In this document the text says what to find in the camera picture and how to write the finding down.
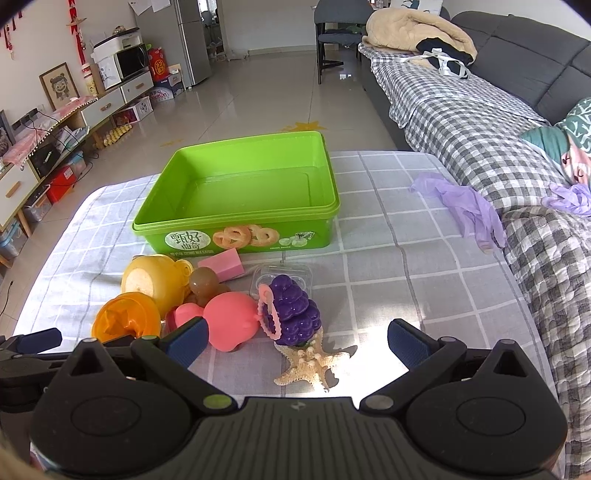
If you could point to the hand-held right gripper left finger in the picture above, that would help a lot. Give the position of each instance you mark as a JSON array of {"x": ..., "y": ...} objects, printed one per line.
[{"x": 189, "y": 342}]

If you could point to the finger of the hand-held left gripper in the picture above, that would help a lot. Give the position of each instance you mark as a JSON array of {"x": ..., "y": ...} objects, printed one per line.
[
  {"x": 23, "y": 383},
  {"x": 40, "y": 340}
]

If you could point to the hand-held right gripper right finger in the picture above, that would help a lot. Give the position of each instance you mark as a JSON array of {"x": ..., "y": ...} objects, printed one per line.
[{"x": 407, "y": 342}]

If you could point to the pink pig toy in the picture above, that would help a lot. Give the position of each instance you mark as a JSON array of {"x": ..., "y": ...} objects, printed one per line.
[{"x": 228, "y": 323}]

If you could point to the brown octopus toy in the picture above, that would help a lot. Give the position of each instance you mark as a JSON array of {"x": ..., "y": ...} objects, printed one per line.
[{"x": 203, "y": 281}]

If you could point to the yellow toy pot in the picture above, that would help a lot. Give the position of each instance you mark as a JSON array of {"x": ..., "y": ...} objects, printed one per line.
[{"x": 157, "y": 281}]

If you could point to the orange star toy mould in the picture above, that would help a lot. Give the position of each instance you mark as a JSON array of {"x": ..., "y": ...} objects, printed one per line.
[{"x": 120, "y": 318}]

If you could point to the beige starfish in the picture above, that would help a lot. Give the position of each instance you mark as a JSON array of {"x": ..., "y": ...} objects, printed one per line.
[{"x": 309, "y": 364}]

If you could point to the purple grape toy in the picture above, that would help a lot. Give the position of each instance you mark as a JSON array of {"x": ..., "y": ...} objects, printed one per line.
[{"x": 293, "y": 309}]

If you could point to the green plastic box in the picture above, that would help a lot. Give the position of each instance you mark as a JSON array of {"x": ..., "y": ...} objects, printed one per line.
[{"x": 240, "y": 184}]

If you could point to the pink toy block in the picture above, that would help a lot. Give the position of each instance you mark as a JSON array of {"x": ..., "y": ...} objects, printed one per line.
[{"x": 221, "y": 265}]

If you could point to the clear plastic container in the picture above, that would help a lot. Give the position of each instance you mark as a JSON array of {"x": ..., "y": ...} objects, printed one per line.
[{"x": 258, "y": 277}]

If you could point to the purple cloth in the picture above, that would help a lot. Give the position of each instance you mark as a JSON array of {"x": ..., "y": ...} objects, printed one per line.
[{"x": 466, "y": 207}]

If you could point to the red storage box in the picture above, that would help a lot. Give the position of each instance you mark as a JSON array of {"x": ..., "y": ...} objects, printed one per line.
[{"x": 60, "y": 184}]

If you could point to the pink lace runner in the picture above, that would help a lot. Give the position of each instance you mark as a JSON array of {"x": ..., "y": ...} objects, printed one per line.
[{"x": 27, "y": 138}]

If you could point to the purple glove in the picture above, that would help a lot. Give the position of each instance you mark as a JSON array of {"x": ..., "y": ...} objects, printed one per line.
[{"x": 568, "y": 198}]

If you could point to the row of yellow ducks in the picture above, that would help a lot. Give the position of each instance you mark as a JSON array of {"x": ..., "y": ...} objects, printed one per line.
[{"x": 113, "y": 136}]

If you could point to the grey checked sofa blanket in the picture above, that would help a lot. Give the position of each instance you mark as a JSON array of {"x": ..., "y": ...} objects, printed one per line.
[{"x": 461, "y": 120}]

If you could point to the white cardboard box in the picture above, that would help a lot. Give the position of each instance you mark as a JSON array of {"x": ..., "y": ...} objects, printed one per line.
[{"x": 141, "y": 110}]

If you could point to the yellow star floor sticker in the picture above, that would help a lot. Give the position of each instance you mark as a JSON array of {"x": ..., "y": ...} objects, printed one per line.
[{"x": 302, "y": 127}]

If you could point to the blue and white box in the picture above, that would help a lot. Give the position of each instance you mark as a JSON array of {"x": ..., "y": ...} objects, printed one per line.
[{"x": 166, "y": 90}]

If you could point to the framed picture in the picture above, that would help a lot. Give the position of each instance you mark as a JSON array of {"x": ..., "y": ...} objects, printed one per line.
[{"x": 57, "y": 87}]

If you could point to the white wooden tv cabinet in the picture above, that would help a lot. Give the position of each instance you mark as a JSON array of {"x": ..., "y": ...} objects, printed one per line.
[{"x": 136, "y": 87}]

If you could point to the teal patterned cushion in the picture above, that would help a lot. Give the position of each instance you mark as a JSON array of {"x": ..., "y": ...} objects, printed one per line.
[{"x": 577, "y": 134}]

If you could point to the red gift box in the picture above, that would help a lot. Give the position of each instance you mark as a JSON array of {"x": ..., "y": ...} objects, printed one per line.
[{"x": 158, "y": 67}]

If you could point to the black microwave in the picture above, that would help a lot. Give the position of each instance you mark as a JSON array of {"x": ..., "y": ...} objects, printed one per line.
[{"x": 131, "y": 62}]

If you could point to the black and white garment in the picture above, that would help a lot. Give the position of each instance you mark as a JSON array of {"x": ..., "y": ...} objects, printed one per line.
[{"x": 443, "y": 50}]

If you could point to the silver fridge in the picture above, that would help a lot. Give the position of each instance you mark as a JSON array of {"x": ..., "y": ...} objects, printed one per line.
[{"x": 196, "y": 41}]

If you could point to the dark grey sofa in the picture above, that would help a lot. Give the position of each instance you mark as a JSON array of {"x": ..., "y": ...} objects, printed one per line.
[{"x": 521, "y": 60}]

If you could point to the white printer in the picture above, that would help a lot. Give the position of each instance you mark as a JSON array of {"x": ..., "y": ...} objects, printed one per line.
[{"x": 115, "y": 41}]

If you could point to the beige quilted blanket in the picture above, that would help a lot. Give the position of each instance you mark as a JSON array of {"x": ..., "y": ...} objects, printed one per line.
[{"x": 406, "y": 32}]

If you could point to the dark grey chair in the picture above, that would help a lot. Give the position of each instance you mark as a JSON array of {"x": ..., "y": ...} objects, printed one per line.
[{"x": 337, "y": 9}]

